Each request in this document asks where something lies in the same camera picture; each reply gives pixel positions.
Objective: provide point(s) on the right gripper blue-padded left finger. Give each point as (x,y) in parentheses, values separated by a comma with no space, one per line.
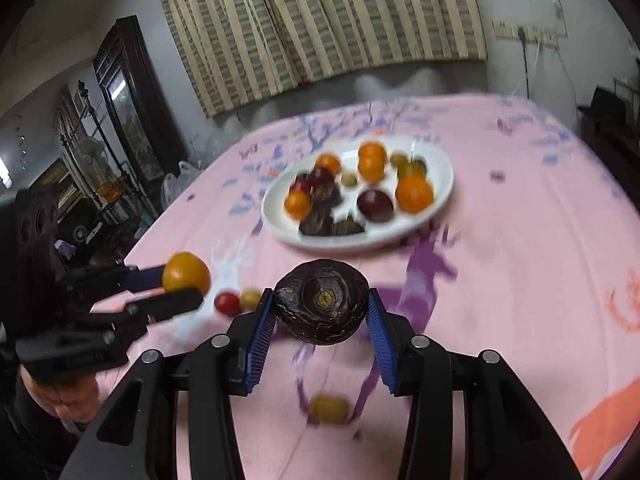
(134,436)

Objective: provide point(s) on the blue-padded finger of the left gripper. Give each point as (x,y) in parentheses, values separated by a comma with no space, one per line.
(158,308)
(119,277)

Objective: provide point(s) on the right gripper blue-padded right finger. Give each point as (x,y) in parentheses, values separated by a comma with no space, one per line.
(506,433)

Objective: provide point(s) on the yellow-orange kumquat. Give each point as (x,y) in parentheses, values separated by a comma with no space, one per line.
(185,270)

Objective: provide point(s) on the red cherry tomato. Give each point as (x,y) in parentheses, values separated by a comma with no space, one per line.
(228,304)
(300,185)

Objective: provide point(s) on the small yellow grape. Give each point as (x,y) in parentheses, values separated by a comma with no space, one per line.
(250,299)

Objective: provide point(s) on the large orange mandarin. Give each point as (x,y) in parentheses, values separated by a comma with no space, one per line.
(297,205)

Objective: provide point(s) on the dark water chestnut large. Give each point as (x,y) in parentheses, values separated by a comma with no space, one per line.
(322,302)

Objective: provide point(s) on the person's left hand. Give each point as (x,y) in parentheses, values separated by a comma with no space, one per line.
(77,399)

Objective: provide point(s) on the clear plastic bag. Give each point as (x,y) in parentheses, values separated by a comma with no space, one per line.
(173,186)

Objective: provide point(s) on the white oval plate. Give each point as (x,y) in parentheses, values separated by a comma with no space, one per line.
(405,156)

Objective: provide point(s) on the dark water chestnut front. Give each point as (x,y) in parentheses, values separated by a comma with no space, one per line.
(317,223)

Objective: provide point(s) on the green grape front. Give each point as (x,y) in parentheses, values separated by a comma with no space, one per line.
(328,409)

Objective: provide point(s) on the pink deer-print tablecloth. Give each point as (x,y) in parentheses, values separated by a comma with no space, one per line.
(536,256)

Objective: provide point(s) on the dark chestnut on plate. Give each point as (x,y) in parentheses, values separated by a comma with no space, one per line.
(347,226)

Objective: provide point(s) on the dark plum back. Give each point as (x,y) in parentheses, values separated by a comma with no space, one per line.
(320,176)

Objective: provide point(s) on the small orange on plate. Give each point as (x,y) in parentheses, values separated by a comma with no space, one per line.
(329,162)

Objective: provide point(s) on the dark framed mirror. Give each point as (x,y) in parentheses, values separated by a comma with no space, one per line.
(135,104)

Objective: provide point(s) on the green grape on plate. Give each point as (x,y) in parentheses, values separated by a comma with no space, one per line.
(349,179)

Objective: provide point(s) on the dark red cherry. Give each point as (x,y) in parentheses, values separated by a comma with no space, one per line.
(375,205)

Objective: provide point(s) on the orange mandarin back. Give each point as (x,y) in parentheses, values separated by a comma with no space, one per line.
(372,149)

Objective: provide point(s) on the orange mandarin front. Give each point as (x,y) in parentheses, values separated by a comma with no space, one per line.
(414,193)

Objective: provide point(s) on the striped beige curtain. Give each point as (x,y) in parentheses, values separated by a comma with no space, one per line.
(238,52)

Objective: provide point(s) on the white wall power strip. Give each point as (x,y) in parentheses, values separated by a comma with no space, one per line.
(532,34)

